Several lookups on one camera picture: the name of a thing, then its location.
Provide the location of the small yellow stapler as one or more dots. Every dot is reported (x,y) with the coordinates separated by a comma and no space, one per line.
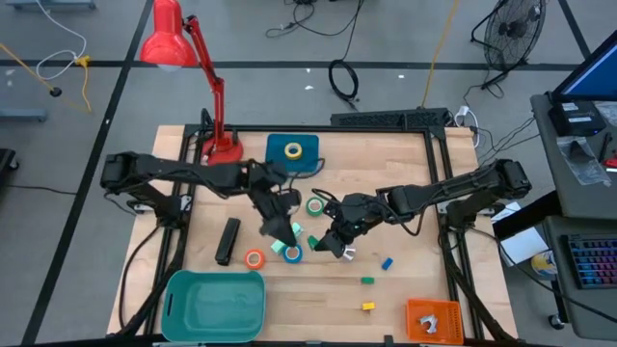
(368,306)

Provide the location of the teal plastic bin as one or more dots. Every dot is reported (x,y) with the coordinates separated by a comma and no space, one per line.
(212,308)

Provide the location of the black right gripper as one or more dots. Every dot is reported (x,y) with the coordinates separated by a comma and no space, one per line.
(356,214)

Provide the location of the clear plastic bag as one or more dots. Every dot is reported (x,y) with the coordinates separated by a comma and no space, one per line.
(583,164)

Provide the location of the white paper sheet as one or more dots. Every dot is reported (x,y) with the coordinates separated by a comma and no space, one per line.
(523,246)
(506,212)

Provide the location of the black round floor plug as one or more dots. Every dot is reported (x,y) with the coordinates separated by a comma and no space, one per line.
(55,91)

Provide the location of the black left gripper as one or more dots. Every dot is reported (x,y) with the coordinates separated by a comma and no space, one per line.
(275,207)

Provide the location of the white power adapter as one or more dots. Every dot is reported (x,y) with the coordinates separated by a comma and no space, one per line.
(463,112)

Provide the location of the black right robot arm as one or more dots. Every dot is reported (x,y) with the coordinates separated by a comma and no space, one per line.
(458,188)

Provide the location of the black perforated bar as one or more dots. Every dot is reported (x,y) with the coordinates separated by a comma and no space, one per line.
(385,118)

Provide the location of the black stapler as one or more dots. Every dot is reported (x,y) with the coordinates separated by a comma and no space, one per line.
(227,241)

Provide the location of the backlit computer keyboard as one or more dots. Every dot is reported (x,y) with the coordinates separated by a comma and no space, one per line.
(595,262)

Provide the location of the blue tape roll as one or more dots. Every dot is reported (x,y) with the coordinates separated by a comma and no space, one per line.
(293,260)

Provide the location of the grey side desk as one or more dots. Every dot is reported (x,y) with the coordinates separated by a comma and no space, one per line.
(564,202)

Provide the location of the black caster foot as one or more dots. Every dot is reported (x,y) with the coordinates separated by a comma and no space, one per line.
(6,161)

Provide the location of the red desk lamp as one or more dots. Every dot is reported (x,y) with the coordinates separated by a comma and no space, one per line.
(169,45)

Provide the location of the orange tape roll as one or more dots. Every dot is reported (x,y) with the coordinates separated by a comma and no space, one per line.
(247,258)

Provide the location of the round yellow blue object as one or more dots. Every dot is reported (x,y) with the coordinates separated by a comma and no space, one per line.
(544,264)

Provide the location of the blue plastic bin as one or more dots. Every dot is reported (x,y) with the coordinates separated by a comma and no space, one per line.
(279,161)

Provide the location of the grey metal base bar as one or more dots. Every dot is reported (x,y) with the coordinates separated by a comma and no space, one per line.
(48,4)
(21,114)

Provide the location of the small black computer box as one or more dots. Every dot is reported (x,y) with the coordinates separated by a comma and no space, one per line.
(576,120)

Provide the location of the orange perforated basket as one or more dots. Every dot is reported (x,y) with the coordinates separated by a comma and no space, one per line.
(448,323)

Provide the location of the black computer monitor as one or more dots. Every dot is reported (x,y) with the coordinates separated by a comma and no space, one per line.
(593,77)

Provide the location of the small blue stapler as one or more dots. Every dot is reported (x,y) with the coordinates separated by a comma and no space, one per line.
(387,263)

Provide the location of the black floor fan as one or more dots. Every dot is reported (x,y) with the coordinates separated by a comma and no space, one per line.
(513,29)

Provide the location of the black metal table frame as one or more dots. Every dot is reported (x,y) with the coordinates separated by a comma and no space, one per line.
(260,128)

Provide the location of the green tape roll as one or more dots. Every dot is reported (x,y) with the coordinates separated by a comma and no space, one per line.
(309,206)

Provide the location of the yellow tape roll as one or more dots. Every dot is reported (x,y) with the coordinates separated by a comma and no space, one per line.
(287,151)

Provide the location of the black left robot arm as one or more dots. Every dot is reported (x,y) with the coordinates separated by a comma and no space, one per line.
(193,174)

